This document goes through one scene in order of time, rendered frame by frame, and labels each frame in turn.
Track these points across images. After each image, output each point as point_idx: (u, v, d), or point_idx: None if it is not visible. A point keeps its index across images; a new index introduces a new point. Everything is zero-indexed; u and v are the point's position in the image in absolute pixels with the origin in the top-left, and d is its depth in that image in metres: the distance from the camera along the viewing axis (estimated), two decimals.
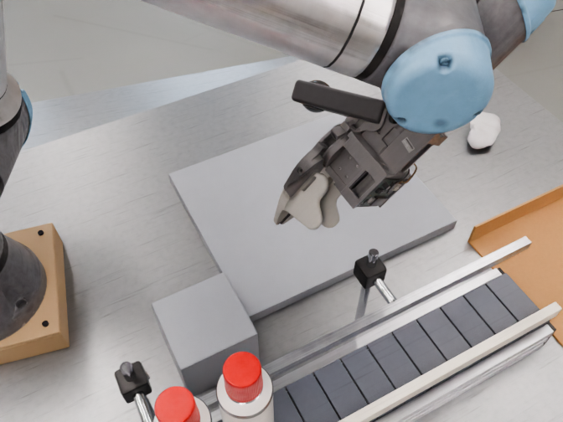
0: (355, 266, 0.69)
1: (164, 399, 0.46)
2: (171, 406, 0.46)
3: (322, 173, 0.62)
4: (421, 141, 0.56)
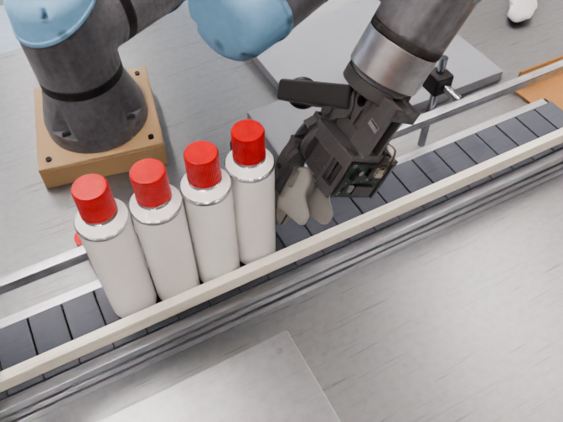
0: (426, 76, 0.79)
1: (191, 150, 0.53)
2: (198, 152, 0.53)
3: (307, 167, 0.62)
4: (384, 120, 0.53)
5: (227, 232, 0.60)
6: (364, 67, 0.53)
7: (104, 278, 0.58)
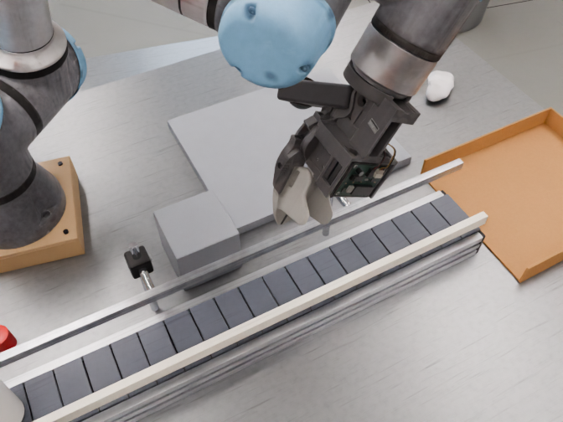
0: None
1: None
2: None
3: (307, 167, 0.62)
4: (384, 120, 0.53)
5: None
6: (364, 67, 0.53)
7: None
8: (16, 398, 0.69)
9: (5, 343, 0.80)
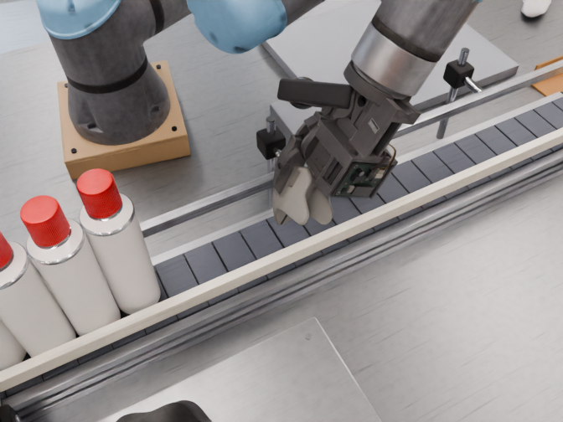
0: (447, 69, 0.80)
1: (28, 208, 0.49)
2: (36, 210, 0.49)
3: (307, 167, 0.62)
4: (384, 120, 0.53)
5: (93, 283, 0.56)
6: (364, 67, 0.53)
7: None
8: (155, 274, 0.65)
9: None
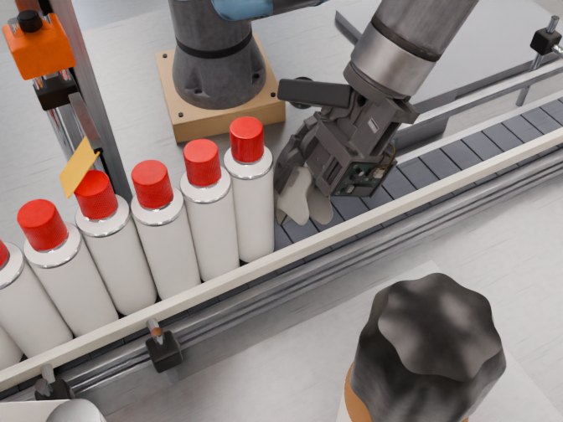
0: (535, 36, 0.85)
1: (190, 150, 0.53)
2: (198, 151, 0.53)
3: (307, 167, 0.62)
4: (384, 120, 0.53)
5: (231, 225, 0.60)
6: (364, 67, 0.53)
7: (102, 273, 0.58)
8: None
9: None
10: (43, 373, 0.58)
